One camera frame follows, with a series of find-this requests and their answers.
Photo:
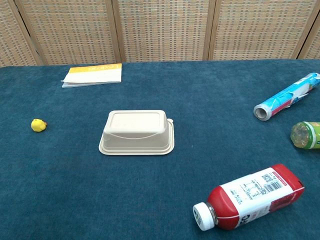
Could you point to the yellow and white booklet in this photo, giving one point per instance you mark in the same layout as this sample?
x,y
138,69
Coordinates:
x,y
95,75

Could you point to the blue felt table cloth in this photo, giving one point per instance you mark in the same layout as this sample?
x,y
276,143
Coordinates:
x,y
150,190

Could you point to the blue plastic wrap roll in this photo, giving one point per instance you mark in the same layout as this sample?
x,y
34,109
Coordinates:
x,y
285,98

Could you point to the colourful can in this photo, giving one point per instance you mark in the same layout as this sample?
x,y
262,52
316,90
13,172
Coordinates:
x,y
306,135

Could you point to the red white-capped drink bottle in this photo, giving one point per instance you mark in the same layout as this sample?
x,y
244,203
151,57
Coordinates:
x,y
252,197

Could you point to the woven rattan folding screen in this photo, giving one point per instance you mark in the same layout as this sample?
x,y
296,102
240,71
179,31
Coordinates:
x,y
162,30

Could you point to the small yellow duck toy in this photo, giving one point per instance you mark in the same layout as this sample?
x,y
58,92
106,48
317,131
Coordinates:
x,y
38,125

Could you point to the beige upturned food container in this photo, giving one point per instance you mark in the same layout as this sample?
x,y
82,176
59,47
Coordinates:
x,y
136,132

